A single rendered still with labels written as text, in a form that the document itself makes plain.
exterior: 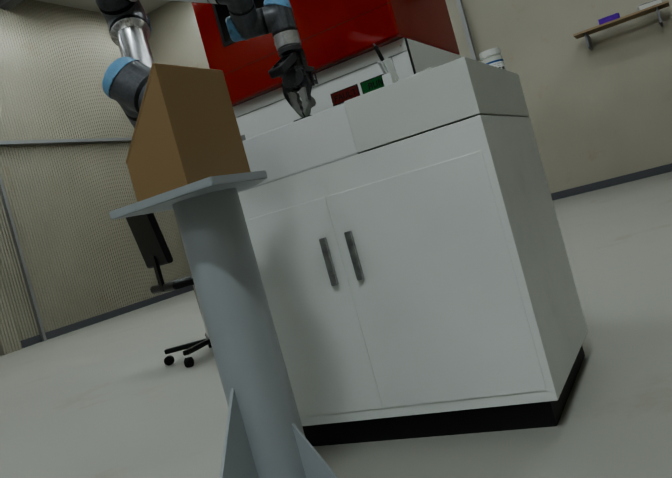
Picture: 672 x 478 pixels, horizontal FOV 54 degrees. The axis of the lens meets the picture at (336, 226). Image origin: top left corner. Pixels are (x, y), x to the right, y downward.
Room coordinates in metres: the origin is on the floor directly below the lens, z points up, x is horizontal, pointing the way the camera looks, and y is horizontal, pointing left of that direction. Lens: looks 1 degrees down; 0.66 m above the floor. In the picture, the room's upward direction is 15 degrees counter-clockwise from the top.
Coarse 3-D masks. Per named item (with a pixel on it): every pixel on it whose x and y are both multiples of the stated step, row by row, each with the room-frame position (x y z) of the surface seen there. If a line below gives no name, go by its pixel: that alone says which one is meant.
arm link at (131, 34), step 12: (108, 12) 1.92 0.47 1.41; (120, 12) 1.92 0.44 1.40; (132, 12) 1.94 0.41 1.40; (144, 12) 2.00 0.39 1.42; (108, 24) 1.96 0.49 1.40; (120, 24) 1.92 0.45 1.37; (132, 24) 1.93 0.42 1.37; (144, 24) 1.95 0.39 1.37; (120, 36) 1.92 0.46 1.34; (132, 36) 1.90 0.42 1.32; (144, 36) 1.93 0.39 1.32; (120, 48) 1.91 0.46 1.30; (132, 48) 1.88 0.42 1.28; (144, 48) 1.89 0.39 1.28; (144, 60) 1.86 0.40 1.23; (132, 120) 1.72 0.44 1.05
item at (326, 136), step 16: (320, 112) 1.83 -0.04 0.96; (336, 112) 1.81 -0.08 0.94; (288, 128) 1.89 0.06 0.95; (304, 128) 1.86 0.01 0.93; (320, 128) 1.84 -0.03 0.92; (336, 128) 1.82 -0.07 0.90; (256, 144) 1.94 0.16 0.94; (272, 144) 1.92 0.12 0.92; (288, 144) 1.89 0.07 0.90; (304, 144) 1.87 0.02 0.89; (320, 144) 1.85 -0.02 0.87; (336, 144) 1.82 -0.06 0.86; (352, 144) 1.80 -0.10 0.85; (256, 160) 1.95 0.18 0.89; (272, 160) 1.93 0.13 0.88; (288, 160) 1.90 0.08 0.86; (304, 160) 1.88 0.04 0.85; (320, 160) 1.85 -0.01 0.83; (272, 176) 1.93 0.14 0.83
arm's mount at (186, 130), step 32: (160, 64) 1.47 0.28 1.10; (160, 96) 1.46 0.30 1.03; (192, 96) 1.54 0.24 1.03; (224, 96) 1.65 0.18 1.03; (160, 128) 1.47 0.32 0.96; (192, 128) 1.52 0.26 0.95; (224, 128) 1.62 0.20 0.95; (128, 160) 1.53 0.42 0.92; (160, 160) 1.48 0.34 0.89; (192, 160) 1.49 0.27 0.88; (224, 160) 1.59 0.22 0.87; (160, 192) 1.50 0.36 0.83
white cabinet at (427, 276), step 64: (448, 128) 1.67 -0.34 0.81; (512, 128) 1.91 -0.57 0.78; (256, 192) 1.97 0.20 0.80; (320, 192) 1.87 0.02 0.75; (384, 192) 1.77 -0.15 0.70; (448, 192) 1.69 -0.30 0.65; (512, 192) 1.73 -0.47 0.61; (256, 256) 1.99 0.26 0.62; (320, 256) 1.89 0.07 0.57; (384, 256) 1.80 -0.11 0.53; (448, 256) 1.71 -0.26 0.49; (512, 256) 1.64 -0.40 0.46; (320, 320) 1.92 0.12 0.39; (384, 320) 1.82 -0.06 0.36; (448, 320) 1.73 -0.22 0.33; (512, 320) 1.66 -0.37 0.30; (576, 320) 2.06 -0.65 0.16; (320, 384) 1.94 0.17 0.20; (384, 384) 1.85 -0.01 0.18; (448, 384) 1.76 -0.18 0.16; (512, 384) 1.68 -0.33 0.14
